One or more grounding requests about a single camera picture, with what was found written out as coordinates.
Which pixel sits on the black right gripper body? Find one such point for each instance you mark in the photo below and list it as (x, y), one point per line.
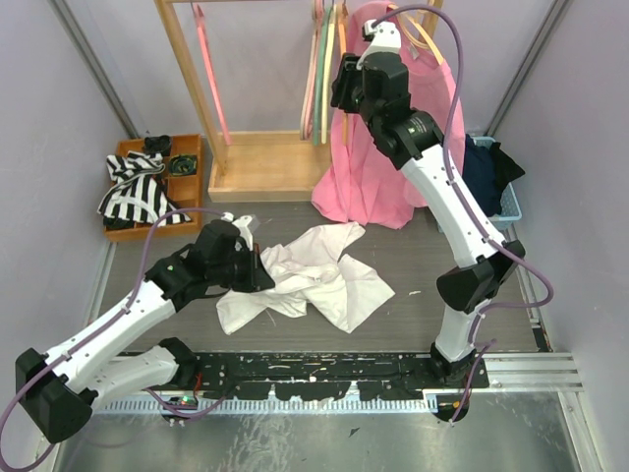
(354, 92)

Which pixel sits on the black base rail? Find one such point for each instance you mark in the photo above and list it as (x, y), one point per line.
(329, 382)

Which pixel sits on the orange wooden organizer tray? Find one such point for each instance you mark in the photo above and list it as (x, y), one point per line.
(185, 192)

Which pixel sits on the dark navy garment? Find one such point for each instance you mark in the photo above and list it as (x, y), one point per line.
(479, 175)

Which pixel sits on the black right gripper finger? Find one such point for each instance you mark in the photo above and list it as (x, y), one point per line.
(340, 93)
(349, 63)

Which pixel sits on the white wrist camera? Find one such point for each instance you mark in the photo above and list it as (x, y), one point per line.
(247, 225)
(381, 38)

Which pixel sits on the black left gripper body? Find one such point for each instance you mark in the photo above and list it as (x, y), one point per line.
(239, 268)

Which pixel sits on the green hanger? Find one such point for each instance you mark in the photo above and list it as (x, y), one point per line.
(326, 34)

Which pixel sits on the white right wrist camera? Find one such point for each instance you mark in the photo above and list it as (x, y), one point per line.
(381, 38)

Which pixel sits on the wooden clothes rack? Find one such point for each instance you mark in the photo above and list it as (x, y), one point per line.
(258, 166)

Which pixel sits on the black white striped shirt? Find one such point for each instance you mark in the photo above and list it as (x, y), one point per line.
(137, 195)

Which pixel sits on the green black rolled socks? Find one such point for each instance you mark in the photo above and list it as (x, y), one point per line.
(182, 165)

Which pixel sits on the pink t shirt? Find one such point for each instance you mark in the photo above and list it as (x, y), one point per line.
(361, 184)

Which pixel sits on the blue plastic basket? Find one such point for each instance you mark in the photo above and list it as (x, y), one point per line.
(511, 211)

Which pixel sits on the white t shirt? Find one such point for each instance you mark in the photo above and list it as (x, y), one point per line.
(313, 270)

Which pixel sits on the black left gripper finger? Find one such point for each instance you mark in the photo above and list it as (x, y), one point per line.
(261, 280)
(256, 266)

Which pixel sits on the yellow hanger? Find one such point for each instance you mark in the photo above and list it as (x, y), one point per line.
(341, 21)

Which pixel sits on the black garment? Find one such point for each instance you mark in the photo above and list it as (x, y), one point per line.
(505, 168)

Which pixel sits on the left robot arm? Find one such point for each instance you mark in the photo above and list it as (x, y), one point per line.
(61, 388)

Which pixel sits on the light pink hanger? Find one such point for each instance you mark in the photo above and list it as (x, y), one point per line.
(307, 106)

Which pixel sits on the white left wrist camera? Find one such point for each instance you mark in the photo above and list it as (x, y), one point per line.
(247, 225)

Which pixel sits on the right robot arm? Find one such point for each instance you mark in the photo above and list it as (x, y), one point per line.
(376, 88)

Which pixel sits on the natural wood hanger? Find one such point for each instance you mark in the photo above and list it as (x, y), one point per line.
(418, 28)

